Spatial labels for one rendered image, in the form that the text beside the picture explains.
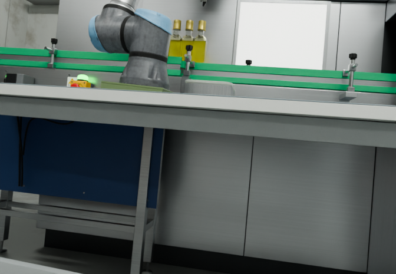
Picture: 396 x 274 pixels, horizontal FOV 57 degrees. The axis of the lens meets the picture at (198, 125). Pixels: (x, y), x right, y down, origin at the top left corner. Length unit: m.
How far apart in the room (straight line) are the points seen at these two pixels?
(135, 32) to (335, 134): 0.62
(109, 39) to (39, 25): 4.89
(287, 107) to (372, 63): 0.99
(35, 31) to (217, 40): 4.50
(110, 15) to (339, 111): 0.72
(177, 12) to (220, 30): 0.23
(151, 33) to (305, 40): 0.92
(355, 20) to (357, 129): 1.00
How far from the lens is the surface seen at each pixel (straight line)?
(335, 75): 1.63
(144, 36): 1.09
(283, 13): 1.84
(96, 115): 1.12
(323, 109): 0.93
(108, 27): 1.17
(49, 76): 1.72
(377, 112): 0.95
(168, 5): 1.90
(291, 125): 0.97
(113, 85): 1.07
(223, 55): 1.78
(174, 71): 1.54
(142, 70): 1.06
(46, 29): 5.94
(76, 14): 2.09
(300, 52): 1.79
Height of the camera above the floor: 0.63
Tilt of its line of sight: 2 degrees up
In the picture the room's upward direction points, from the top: 5 degrees clockwise
